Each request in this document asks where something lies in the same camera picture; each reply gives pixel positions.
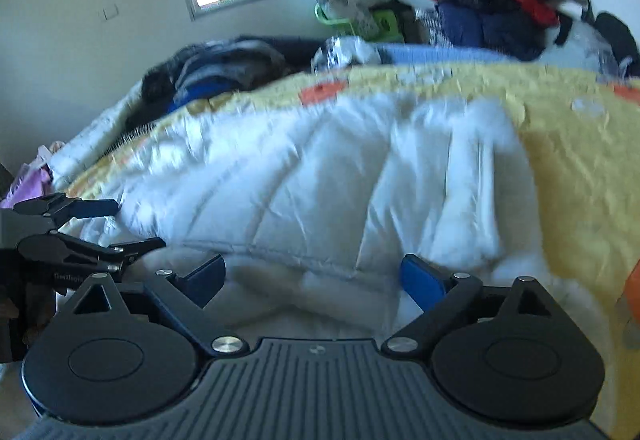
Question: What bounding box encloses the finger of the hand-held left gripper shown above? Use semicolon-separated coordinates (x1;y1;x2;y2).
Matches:
14;194;121;231
17;231;167;293

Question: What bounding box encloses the floral pillow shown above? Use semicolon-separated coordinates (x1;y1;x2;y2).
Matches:
307;0;381;38

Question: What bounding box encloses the yellow printed quilt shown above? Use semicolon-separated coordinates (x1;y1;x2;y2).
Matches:
65;63;640;371

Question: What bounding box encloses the white puffer jacket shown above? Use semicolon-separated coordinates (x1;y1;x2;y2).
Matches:
50;90;613;371

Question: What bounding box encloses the black and white garment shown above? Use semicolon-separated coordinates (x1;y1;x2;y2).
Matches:
550;0;596;46

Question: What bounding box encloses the purple cloth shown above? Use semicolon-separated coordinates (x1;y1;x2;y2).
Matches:
0;165;53;211

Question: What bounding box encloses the green plastic chair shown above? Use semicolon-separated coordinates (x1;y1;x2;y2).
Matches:
314;3;401;41

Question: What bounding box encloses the checkered cloth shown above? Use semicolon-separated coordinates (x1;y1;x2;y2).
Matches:
415;8;451;46

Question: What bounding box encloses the grey patterned cloth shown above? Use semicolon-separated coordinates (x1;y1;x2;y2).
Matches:
312;35;381;71

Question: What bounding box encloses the dark olive cloth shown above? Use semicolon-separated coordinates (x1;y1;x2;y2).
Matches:
370;0;421;44

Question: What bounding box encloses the clear plastic bag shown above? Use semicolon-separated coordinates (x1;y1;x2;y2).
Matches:
555;18;631;81

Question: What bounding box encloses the pile of dark clothes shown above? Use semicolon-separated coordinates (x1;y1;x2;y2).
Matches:
125;36;321;131

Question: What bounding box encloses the light blue blanket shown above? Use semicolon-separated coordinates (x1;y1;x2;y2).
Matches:
375;43;506;66

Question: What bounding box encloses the white floral bedsheet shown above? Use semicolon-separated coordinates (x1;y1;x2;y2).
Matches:
47;80;151;181

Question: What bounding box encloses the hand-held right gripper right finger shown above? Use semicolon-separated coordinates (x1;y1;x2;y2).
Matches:
381;254;571;361

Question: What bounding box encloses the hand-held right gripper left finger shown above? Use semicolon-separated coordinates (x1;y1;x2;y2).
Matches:
57;254;249;361

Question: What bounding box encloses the black bag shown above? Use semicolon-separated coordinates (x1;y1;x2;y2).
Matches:
595;12;640;71

